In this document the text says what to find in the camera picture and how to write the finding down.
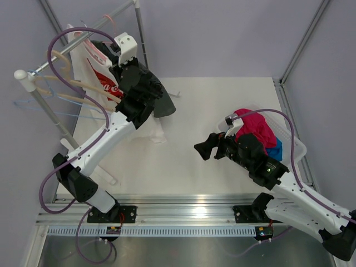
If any silver clothes rack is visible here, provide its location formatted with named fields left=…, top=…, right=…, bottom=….
left=13, top=0, right=182, bottom=185

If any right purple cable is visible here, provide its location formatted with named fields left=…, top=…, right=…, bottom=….
left=222, top=108, right=356, bottom=256

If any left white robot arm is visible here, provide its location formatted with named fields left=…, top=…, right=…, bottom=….
left=52, top=57, right=165, bottom=222

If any pink wire hanger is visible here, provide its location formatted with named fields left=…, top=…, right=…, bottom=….
left=103, top=14, right=116, bottom=27

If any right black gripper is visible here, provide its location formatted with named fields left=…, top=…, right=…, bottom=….
left=194, top=127, right=253, bottom=171

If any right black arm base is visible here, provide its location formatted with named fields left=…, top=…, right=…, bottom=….
left=233, top=205, right=271, bottom=224

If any aluminium mounting rail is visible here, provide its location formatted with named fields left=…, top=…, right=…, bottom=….
left=36, top=193, right=333, bottom=226

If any magenta cloth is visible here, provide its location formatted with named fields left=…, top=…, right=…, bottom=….
left=235, top=113, right=277, bottom=149

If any white Coca-Cola t-shirt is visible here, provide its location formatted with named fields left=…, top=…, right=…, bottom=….
left=65, top=23, right=168, bottom=144

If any blue wire hanger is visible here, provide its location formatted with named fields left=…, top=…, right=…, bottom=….
left=13, top=70, right=112, bottom=120

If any white slotted cable duct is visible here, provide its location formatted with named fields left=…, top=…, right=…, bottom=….
left=47, top=225, right=256, bottom=237

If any beige wooden hanger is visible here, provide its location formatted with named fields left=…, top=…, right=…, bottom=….
left=34, top=50, right=121, bottom=112

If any dark grey t-shirt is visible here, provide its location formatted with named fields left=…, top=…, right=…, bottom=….
left=92, top=41, right=176, bottom=118

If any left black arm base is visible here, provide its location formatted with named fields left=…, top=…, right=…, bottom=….
left=87, top=205, right=137, bottom=224

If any white plastic basket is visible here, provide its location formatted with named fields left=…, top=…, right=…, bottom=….
left=232, top=105, right=306, bottom=170

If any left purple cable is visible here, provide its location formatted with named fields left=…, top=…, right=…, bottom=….
left=38, top=26, right=120, bottom=264

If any purple cable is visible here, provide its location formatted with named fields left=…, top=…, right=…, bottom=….
left=222, top=108, right=356, bottom=256
left=38, top=26, right=120, bottom=264

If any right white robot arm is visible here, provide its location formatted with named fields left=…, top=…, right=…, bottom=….
left=194, top=133, right=355, bottom=261

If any pink plastic hanger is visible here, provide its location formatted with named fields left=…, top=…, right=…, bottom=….
left=80, top=19, right=111, bottom=66

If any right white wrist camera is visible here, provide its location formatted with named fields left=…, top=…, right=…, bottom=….
left=225, top=113, right=244, bottom=138

